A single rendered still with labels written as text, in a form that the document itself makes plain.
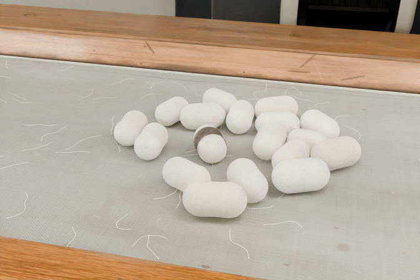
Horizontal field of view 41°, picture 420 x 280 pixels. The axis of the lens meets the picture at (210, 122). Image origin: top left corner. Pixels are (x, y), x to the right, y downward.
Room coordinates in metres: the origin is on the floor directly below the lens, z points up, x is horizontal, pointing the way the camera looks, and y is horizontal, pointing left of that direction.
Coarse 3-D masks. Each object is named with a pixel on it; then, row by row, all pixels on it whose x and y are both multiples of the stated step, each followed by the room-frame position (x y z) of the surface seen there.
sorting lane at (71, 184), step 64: (0, 64) 0.54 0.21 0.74; (64, 64) 0.54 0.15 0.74; (0, 128) 0.40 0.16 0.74; (64, 128) 0.40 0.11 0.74; (384, 128) 0.41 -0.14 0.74; (0, 192) 0.31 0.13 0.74; (64, 192) 0.31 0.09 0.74; (128, 192) 0.31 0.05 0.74; (320, 192) 0.31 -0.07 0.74; (384, 192) 0.31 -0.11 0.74; (128, 256) 0.24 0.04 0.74; (192, 256) 0.25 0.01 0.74; (256, 256) 0.25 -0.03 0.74; (320, 256) 0.25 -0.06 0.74; (384, 256) 0.25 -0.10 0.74
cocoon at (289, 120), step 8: (264, 112) 0.39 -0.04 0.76; (272, 112) 0.39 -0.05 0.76; (280, 112) 0.39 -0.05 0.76; (288, 112) 0.39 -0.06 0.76; (256, 120) 0.39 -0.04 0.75; (264, 120) 0.38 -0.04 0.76; (272, 120) 0.38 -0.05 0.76; (280, 120) 0.38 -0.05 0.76; (288, 120) 0.38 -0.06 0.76; (296, 120) 0.39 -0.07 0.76; (256, 128) 0.39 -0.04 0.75; (288, 128) 0.38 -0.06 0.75; (296, 128) 0.38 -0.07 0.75
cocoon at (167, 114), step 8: (176, 96) 0.42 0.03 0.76; (160, 104) 0.41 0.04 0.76; (168, 104) 0.41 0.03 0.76; (176, 104) 0.41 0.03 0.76; (184, 104) 0.41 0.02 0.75; (160, 112) 0.40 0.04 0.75; (168, 112) 0.40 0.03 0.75; (176, 112) 0.40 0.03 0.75; (160, 120) 0.40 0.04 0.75; (168, 120) 0.40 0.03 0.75; (176, 120) 0.40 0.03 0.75
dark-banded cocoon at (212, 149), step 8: (200, 128) 0.36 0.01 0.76; (208, 136) 0.35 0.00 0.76; (216, 136) 0.35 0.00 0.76; (200, 144) 0.35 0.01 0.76; (208, 144) 0.34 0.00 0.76; (216, 144) 0.34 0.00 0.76; (224, 144) 0.35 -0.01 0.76; (200, 152) 0.34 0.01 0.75; (208, 152) 0.34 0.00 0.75; (216, 152) 0.34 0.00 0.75; (224, 152) 0.34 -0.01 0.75; (208, 160) 0.34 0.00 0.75; (216, 160) 0.34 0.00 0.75
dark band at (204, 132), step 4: (204, 128) 0.36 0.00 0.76; (208, 128) 0.36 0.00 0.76; (212, 128) 0.36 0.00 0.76; (216, 128) 0.36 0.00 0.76; (196, 132) 0.36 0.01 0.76; (200, 132) 0.36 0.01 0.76; (204, 132) 0.35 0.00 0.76; (208, 132) 0.35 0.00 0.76; (212, 132) 0.35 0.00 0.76; (216, 132) 0.35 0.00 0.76; (220, 132) 0.36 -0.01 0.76; (196, 136) 0.36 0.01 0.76; (200, 136) 0.35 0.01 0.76; (204, 136) 0.35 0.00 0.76; (196, 140) 0.35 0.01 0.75; (200, 140) 0.35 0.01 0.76; (224, 140) 0.36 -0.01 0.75; (196, 144) 0.35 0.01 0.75; (196, 148) 0.35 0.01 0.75
